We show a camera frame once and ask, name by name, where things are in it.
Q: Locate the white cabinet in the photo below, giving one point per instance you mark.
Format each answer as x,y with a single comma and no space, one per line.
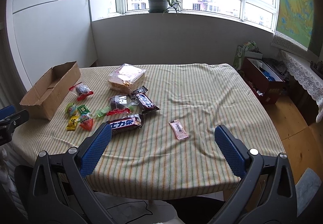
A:
46,33

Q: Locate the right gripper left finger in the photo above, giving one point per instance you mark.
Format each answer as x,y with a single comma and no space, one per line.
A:
47,198

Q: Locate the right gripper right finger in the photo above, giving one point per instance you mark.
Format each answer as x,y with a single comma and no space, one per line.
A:
277,202

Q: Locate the pink small snack packet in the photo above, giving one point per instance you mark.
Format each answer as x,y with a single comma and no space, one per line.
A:
178,130

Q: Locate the dark red storage box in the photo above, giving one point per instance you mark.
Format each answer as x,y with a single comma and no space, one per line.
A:
262,79

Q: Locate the green jelly cup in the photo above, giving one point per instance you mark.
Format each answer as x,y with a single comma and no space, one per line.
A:
71,109

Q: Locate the bagged sliced bread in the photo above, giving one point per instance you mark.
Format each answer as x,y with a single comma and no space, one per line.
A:
126,78

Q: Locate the landscape wall painting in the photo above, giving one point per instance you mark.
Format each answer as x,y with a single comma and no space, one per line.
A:
300,23

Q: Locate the brown cardboard box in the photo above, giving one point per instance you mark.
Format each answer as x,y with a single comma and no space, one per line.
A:
44,97

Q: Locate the yellow candy packet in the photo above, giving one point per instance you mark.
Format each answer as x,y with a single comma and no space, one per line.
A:
72,123

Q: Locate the green carton box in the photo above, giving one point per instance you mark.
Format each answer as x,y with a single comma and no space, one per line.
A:
248,49

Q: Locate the white lace cloth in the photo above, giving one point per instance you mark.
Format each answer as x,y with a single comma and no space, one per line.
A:
300,69

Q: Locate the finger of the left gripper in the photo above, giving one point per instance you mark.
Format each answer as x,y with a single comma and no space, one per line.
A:
15,120
7,111

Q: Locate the green clear-wrapped candy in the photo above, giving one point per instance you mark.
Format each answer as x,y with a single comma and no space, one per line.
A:
103,112

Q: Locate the Snickers bar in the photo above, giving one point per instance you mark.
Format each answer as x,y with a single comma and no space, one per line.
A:
145,103
127,123

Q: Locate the striped yellow tablecloth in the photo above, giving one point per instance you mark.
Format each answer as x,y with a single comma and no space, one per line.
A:
150,163

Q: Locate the dark cake red-sealed bag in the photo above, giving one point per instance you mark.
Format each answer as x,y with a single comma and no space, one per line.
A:
81,90
118,99

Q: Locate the green square candy packet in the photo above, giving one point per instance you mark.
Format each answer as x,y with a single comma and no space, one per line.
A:
83,109

